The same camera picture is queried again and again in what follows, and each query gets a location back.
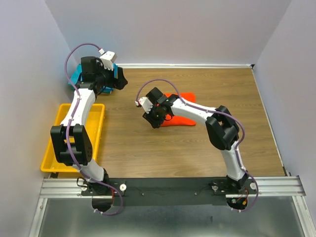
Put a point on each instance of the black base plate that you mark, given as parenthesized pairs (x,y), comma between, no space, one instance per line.
(169,192)

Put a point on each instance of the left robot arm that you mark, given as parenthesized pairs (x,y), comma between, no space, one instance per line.
(70,140)

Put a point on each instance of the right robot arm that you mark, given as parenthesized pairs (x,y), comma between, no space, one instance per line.
(222,128)

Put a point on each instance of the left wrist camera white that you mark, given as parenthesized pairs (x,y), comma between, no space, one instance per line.
(108,58)

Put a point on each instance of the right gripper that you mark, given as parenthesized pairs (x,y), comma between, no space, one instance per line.
(155,123)

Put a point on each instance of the yellow plastic bin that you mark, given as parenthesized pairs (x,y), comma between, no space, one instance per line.
(93,127)

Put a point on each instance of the white table edge strip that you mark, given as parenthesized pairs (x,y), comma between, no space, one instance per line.
(185,66)

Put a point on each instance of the aluminium frame rail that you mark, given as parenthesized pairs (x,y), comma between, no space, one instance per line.
(278,210)

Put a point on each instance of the teal folded t shirt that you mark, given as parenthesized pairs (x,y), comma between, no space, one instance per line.
(75,75)

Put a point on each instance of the orange t shirt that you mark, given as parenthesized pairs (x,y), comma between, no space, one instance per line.
(178,120)

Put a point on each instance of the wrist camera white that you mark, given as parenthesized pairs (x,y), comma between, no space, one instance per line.
(144,103)
(108,58)

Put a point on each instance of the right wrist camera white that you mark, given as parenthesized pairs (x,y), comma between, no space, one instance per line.
(144,103)

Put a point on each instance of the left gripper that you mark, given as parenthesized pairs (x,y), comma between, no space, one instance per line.
(118,83)

